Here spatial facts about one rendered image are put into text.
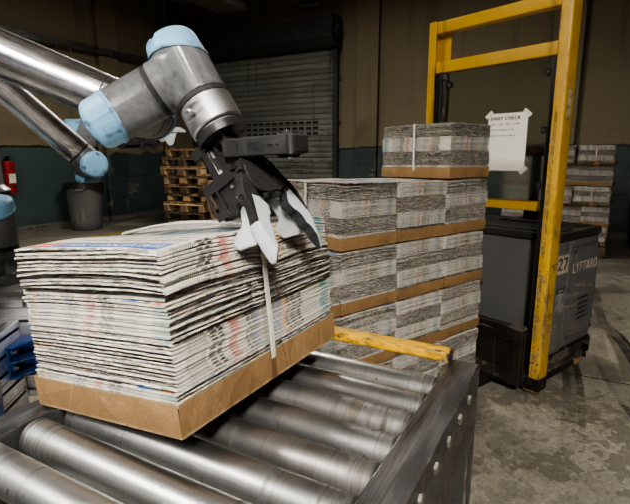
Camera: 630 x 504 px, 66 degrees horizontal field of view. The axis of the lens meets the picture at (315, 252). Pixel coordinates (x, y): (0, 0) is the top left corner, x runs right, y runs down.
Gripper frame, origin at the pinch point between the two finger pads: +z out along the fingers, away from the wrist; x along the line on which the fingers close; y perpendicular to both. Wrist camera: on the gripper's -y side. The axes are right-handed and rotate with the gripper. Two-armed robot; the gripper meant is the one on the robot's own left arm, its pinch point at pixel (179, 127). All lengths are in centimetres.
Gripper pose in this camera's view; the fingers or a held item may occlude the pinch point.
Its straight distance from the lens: 176.3
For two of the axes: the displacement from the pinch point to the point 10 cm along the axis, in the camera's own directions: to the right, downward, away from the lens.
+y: -0.7, 9.5, 3.0
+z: 8.5, -1.0, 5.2
